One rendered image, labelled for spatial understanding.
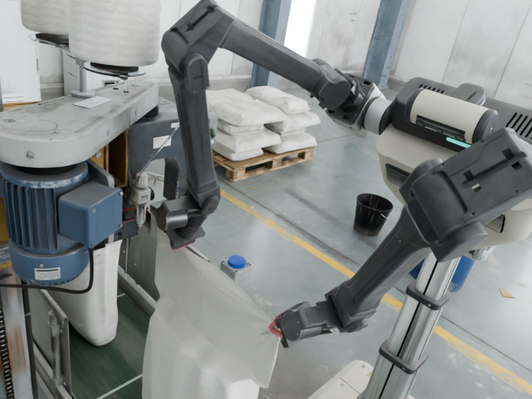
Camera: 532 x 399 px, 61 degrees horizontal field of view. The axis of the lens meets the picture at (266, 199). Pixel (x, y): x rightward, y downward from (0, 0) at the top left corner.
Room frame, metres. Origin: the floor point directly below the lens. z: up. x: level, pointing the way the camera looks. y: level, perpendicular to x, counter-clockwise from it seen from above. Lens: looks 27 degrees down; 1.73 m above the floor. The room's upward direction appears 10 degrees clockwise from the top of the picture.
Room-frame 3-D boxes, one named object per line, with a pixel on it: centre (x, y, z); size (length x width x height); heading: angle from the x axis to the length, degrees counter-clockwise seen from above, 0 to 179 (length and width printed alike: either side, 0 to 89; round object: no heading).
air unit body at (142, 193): (1.03, 0.32, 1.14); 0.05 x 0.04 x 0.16; 140
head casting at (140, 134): (1.22, 0.40, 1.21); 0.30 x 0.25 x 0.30; 50
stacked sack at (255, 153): (4.10, 0.48, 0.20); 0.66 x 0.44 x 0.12; 50
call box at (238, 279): (1.25, 0.06, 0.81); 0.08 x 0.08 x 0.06; 50
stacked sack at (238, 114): (4.02, 0.29, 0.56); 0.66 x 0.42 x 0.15; 140
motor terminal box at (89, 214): (0.74, 0.33, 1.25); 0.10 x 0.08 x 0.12; 165
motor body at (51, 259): (0.76, 0.43, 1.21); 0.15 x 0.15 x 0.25
